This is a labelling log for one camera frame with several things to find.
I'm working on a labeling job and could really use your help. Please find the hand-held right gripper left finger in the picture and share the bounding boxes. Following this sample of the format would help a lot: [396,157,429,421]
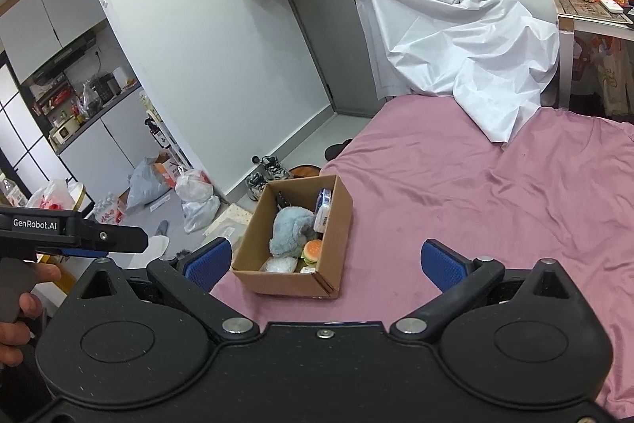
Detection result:
[64,236,259,343]

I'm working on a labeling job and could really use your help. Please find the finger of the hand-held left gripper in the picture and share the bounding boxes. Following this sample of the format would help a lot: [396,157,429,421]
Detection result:
[62,224,149,259]

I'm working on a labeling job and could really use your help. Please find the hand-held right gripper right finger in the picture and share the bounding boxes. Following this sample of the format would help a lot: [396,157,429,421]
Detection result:
[390,239,586,341]

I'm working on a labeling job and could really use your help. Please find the grey plush toy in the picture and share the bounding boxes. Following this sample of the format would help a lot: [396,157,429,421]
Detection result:
[269,206,318,258]

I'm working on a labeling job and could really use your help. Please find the toy burger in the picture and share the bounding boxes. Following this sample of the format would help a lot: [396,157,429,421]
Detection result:
[298,239,324,266]

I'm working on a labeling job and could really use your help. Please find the cardboard box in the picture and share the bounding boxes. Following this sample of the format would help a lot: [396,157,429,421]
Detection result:
[230,174,354,300]

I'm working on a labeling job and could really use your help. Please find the blue snack packet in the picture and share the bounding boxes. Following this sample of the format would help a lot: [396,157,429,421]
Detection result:
[315,188,336,235]

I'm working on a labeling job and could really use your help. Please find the person's left hand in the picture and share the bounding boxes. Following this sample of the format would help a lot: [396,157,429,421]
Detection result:
[0,263,63,369]

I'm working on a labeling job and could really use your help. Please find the white red plastic bag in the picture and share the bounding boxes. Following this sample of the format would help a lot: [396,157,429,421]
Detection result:
[26,178,84,212]

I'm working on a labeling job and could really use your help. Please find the white slipper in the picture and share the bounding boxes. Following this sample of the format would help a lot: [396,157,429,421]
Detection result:
[147,220,170,266]

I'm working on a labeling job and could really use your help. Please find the grey plastic bag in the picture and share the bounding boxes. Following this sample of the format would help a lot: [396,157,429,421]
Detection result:
[126,157,172,212]

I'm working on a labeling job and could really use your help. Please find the white knotted plastic bag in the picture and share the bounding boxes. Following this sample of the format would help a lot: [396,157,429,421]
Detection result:
[174,167,222,234]

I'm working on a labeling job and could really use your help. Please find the clear plastic bag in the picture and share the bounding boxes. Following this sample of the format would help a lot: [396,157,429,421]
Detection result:
[260,256,298,276]

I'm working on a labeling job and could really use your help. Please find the pink bed sheet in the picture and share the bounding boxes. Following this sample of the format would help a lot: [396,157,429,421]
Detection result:
[210,96,634,419]

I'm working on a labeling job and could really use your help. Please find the orange carton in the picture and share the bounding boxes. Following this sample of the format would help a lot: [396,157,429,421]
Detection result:
[153,153,182,187]

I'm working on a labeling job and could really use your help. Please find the grey sneaker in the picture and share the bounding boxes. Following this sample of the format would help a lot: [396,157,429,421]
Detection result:
[245,172,269,202]
[260,155,294,182]

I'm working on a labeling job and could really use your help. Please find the grey kitchen cabinet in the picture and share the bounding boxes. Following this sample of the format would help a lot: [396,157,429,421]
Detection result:
[48,90,166,202]

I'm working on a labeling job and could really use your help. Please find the black pump bottle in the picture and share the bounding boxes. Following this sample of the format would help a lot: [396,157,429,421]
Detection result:
[144,118,167,152]

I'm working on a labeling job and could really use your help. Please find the brown round basket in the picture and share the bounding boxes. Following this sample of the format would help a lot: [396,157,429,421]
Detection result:
[287,164,321,180]

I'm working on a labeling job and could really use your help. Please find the black slipper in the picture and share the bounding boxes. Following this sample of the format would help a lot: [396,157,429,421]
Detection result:
[324,140,355,161]

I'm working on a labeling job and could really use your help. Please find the range hood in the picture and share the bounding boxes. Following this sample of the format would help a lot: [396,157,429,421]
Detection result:
[31,31,98,85]

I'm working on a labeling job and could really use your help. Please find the white cover cloth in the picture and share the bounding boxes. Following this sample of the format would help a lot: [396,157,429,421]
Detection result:
[354,0,561,144]

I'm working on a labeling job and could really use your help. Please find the printed tote bag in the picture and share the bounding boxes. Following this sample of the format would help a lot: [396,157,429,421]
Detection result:
[592,39,634,117]

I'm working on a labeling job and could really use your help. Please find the grey door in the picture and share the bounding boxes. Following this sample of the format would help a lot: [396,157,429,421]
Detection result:
[277,0,413,117]

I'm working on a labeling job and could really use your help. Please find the white desk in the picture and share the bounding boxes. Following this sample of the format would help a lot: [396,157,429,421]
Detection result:
[551,0,634,111]

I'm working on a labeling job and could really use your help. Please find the white wall cabinet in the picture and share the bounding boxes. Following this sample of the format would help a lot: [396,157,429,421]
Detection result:
[0,0,108,57]

